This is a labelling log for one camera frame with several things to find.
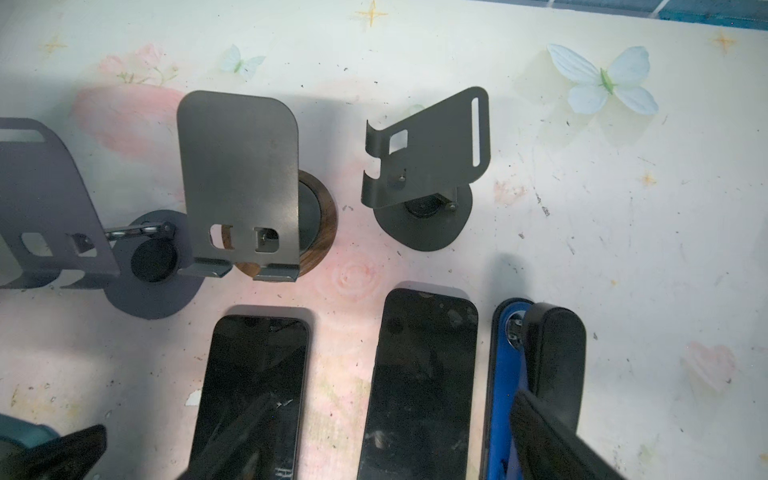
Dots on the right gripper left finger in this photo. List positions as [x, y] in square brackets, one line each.
[223, 450]

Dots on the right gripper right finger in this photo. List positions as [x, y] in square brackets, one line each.
[547, 449]

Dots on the wooden base phone stand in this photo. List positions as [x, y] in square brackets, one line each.
[249, 205]

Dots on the grey round phone stand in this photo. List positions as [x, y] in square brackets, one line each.
[49, 223]

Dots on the blue black stapler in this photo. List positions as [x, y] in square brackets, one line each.
[538, 347]

